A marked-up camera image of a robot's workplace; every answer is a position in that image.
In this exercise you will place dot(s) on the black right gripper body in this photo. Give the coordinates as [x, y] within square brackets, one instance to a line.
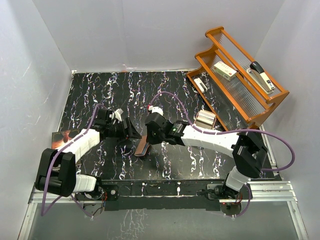
[154, 138]

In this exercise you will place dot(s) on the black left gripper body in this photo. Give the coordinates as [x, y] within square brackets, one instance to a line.
[117, 131]

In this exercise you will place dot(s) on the pink leather card holder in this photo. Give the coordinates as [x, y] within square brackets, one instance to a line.
[142, 147]

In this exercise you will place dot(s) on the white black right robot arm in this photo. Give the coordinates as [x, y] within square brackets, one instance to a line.
[246, 148]

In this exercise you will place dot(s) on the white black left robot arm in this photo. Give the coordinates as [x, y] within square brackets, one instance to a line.
[57, 168]

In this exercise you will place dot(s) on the beige card tray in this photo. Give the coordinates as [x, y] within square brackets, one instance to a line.
[205, 126]

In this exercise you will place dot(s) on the white card stack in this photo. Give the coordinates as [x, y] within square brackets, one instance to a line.
[206, 117]

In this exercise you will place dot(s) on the small white stapler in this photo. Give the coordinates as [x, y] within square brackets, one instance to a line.
[200, 84]

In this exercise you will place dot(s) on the white staples box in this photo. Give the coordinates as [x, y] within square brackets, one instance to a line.
[224, 70]

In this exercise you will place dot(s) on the orange wooden shelf rack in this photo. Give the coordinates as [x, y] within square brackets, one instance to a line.
[240, 102]

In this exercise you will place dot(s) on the black beige stapler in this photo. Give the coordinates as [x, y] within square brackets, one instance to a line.
[259, 75]

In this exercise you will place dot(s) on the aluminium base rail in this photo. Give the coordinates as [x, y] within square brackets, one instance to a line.
[168, 210]

